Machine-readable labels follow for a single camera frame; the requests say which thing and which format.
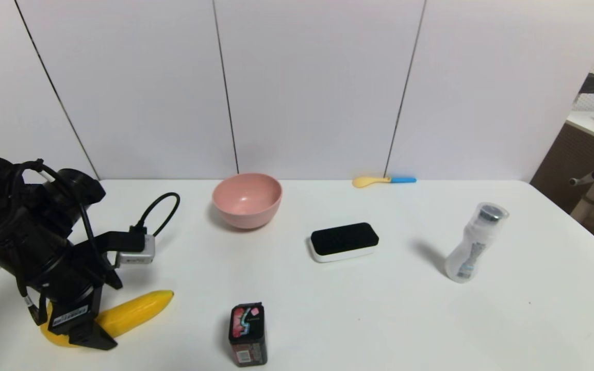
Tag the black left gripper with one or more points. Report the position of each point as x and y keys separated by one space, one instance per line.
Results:
x=71 y=315

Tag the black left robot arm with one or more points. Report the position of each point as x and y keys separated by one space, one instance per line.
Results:
x=8 y=232

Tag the brown desk side panel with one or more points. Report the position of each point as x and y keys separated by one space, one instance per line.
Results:
x=560 y=165

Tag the pink bowl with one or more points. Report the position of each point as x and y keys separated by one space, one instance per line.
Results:
x=248 y=198

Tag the black and white board eraser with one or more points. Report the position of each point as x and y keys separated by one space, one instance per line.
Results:
x=343 y=238

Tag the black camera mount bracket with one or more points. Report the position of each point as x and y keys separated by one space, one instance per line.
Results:
x=116 y=241

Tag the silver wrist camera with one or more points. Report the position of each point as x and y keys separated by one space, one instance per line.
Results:
x=139 y=253

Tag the yellow banana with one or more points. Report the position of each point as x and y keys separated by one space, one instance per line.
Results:
x=142 y=306

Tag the small black box on pegboard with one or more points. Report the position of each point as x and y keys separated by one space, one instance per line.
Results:
x=590 y=82

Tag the clear plastic bottle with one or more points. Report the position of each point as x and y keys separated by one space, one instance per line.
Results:
x=475 y=242

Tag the small black printed box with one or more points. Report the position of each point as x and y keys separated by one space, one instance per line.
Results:
x=248 y=330

